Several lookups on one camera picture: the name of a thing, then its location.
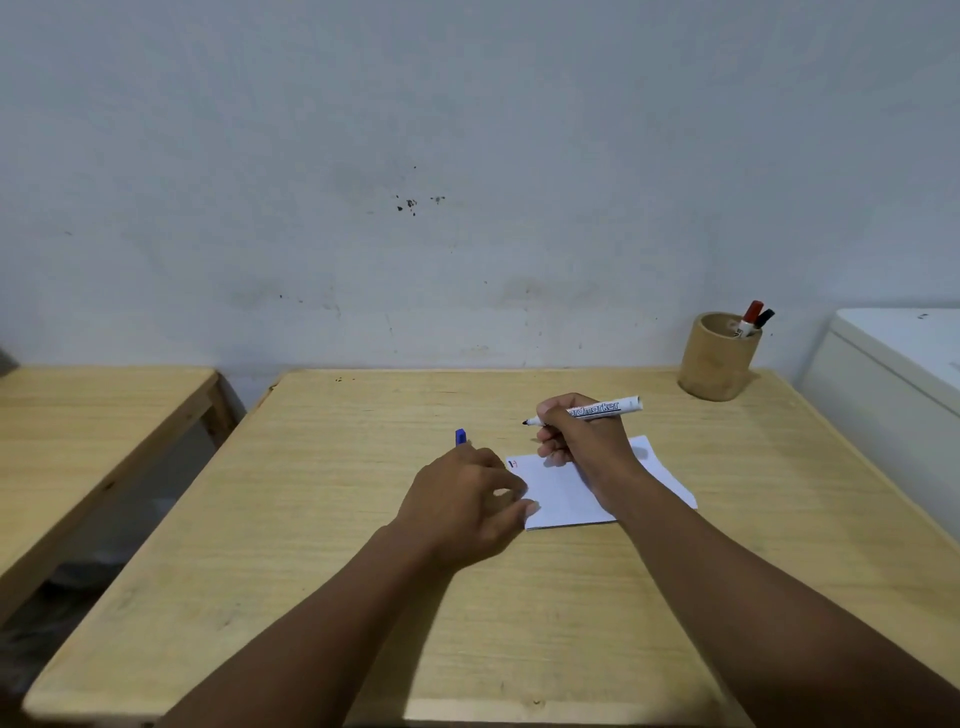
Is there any blue marker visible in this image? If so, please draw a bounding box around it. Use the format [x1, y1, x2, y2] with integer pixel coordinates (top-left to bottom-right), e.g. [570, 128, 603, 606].
[521, 395, 646, 429]

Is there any person's left forearm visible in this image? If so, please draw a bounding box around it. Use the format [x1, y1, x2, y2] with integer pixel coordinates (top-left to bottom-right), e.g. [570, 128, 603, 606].
[159, 523, 453, 728]

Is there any white paper sheet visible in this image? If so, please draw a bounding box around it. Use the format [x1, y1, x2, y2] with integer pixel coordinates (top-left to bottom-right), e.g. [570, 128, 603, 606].
[506, 434, 700, 532]

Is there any person's right forearm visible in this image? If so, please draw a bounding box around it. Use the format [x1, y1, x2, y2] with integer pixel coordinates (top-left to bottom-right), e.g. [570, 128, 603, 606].
[614, 472, 960, 728]

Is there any round wooden pen holder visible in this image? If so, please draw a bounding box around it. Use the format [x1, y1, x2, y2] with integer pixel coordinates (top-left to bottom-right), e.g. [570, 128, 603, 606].
[677, 311, 764, 403]

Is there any person's right hand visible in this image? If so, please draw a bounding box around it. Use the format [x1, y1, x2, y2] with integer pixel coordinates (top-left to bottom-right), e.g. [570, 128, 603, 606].
[534, 392, 647, 518]

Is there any white cabinet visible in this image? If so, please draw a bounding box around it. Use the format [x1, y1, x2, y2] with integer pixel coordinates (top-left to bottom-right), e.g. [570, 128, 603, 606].
[797, 307, 960, 547]

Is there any wooden side table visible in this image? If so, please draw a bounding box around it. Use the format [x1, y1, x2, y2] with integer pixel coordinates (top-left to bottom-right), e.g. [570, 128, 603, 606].
[0, 365, 247, 629]

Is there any person's left hand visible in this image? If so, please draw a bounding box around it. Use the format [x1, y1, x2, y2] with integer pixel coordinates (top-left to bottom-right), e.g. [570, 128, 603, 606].
[389, 442, 541, 576]

